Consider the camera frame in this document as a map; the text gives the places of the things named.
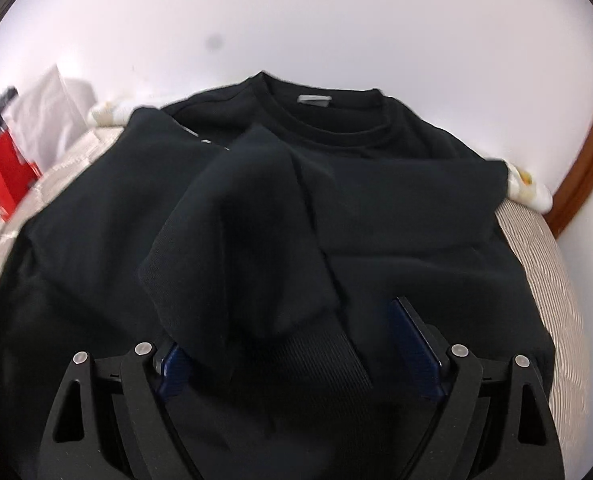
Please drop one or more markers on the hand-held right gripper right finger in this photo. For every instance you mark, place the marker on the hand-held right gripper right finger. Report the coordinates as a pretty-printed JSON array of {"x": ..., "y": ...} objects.
[{"x": 417, "y": 347}]

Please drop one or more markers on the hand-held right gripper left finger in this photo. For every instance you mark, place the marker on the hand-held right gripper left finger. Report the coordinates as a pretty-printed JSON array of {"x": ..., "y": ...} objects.
[{"x": 173, "y": 371}]

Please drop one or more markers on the black sweatshirt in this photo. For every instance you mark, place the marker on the black sweatshirt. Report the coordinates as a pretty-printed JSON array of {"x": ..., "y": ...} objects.
[{"x": 276, "y": 210}]

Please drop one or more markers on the striped quilted mattress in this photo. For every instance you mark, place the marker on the striped quilted mattress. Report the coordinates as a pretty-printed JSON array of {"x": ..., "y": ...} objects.
[{"x": 551, "y": 280}]

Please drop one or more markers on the white yellow-print bedsheet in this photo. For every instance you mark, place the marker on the white yellow-print bedsheet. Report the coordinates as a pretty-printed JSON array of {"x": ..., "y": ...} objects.
[{"x": 531, "y": 192}]

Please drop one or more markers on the red paper bag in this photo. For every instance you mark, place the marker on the red paper bag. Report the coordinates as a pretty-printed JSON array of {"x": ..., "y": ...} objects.
[{"x": 1, "y": 172}]

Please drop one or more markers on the white plastic bag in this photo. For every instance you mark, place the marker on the white plastic bag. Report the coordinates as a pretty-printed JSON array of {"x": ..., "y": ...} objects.
[{"x": 46, "y": 110}]

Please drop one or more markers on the brown wooden door frame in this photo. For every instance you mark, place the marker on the brown wooden door frame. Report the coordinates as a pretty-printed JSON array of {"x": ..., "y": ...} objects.
[{"x": 587, "y": 160}]

